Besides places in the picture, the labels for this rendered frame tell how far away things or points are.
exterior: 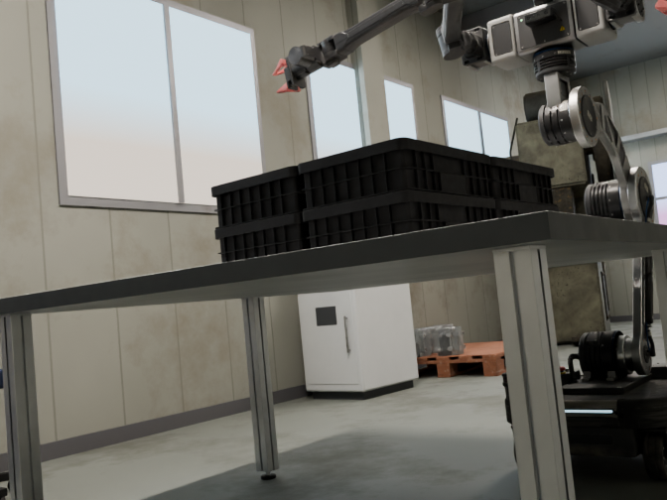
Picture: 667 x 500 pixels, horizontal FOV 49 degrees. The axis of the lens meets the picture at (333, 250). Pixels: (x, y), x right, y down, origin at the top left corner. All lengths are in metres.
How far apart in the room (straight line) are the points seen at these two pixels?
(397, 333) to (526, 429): 3.75
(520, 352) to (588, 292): 6.29
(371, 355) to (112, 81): 2.23
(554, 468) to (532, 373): 0.14
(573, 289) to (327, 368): 3.35
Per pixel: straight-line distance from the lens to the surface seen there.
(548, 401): 1.10
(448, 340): 5.45
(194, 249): 4.44
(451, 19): 2.38
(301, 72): 2.44
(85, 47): 4.27
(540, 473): 1.13
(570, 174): 7.51
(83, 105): 4.14
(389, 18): 2.26
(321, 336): 4.73
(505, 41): 2.65
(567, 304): 7.41
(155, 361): 4.20
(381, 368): 4.69
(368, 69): 6.15
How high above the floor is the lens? 0.60
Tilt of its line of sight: 4 degrees up
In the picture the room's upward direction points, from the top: 6 degrees counter-clockwise
